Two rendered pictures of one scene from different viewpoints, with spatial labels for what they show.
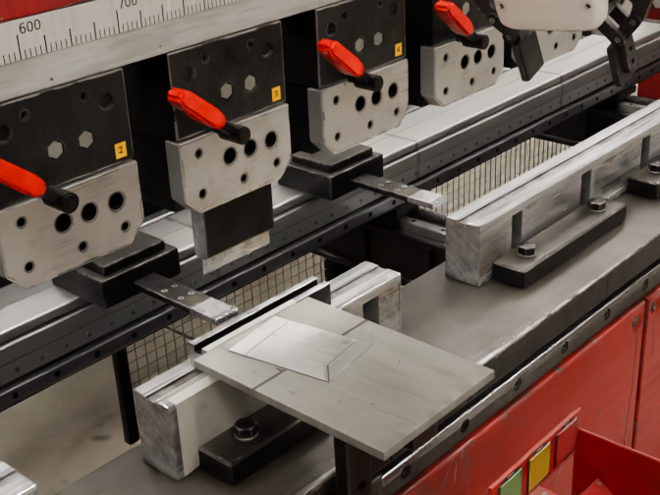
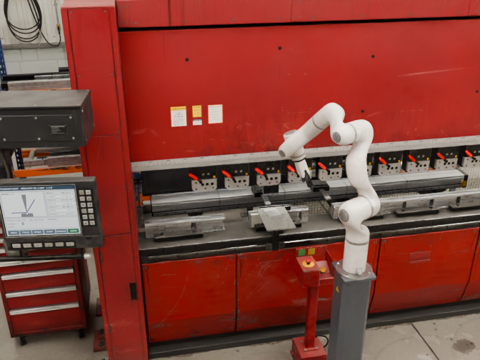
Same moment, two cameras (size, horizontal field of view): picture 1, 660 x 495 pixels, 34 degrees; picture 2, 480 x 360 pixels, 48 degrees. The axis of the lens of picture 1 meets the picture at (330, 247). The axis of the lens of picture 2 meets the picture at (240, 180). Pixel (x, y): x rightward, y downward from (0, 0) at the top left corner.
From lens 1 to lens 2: 243 cm
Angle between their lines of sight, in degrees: 32
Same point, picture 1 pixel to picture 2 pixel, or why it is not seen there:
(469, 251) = (333, 211)
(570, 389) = not seen: hidden behind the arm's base
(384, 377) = (279, 221)
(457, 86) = (326, 178)
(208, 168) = (262, 180)
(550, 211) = not seen: hidden behind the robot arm
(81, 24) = (243, 156)
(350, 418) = (268, 224)
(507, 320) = (329, 226)
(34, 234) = (230, 182)
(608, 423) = not seen: hidden behind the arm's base
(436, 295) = (323, 218)
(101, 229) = (241, 183)
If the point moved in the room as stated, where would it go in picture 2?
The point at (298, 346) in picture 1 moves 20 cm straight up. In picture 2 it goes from (273, 213) to (273, 184)
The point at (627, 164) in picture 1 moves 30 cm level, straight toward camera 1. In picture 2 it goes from (395, 206) to (365, 220)
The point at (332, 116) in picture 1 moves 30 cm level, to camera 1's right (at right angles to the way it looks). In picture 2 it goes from (291, 177) to (334, 189)
